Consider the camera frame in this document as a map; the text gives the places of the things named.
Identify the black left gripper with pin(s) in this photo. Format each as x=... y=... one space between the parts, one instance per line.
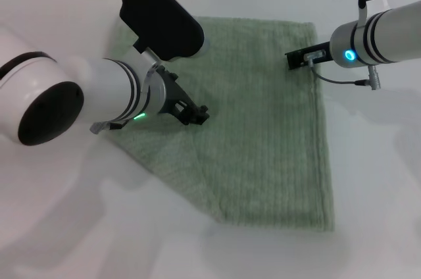
x=174 y=93

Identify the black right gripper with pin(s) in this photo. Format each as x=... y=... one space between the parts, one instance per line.
x=301 y=58

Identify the light green ribbed towel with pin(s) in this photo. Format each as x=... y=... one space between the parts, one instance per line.
x=256 y=134

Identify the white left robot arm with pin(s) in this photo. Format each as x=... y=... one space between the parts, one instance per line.
x=75 y=94

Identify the white right camera bracket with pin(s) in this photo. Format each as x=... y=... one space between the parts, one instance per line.
x=363 y=12

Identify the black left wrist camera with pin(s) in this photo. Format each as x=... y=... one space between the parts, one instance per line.
x=161 y=17

